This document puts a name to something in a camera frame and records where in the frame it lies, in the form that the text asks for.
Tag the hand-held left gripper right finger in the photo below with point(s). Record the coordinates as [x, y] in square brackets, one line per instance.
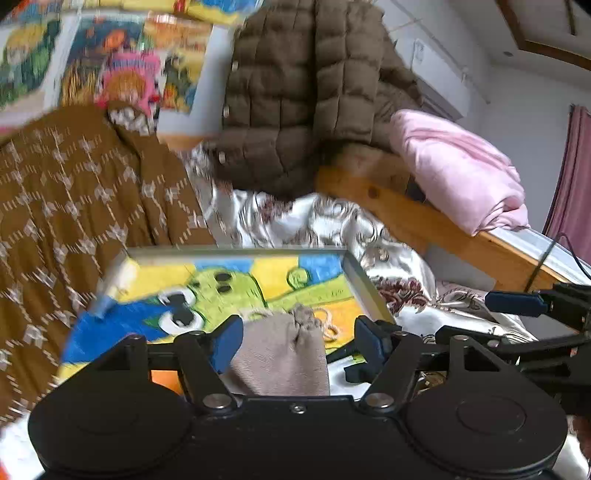
[369, 341]

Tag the metal tray with painted bottom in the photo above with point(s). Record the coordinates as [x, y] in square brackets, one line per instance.
[258, 281]

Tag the brown printed blanket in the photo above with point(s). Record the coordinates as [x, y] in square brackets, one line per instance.
[69, 194]

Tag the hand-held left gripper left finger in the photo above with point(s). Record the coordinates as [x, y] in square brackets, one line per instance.
[228, 344]

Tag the brown puffer jacket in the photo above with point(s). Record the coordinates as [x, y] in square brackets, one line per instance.
[300, 92]

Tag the silver floral quilt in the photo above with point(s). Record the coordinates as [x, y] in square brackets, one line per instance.
[323, 221]

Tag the wooden bed frame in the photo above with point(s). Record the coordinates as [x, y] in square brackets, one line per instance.
[415, 212]

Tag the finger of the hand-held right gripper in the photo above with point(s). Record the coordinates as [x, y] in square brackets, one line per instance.
[531, 346]
[512, 302]

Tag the maroon curtain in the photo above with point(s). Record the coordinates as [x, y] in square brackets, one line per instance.
[572, 184]

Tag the group of colourful wall drawings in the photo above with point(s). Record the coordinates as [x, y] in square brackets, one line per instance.
[115, 55]

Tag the pink cloth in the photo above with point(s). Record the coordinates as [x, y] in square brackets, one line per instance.
[457, 170]

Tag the wooden ceiling trim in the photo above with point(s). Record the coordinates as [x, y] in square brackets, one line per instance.
[549, 46]

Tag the white air conditioner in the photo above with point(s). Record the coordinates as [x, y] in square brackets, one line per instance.
[438, 74]

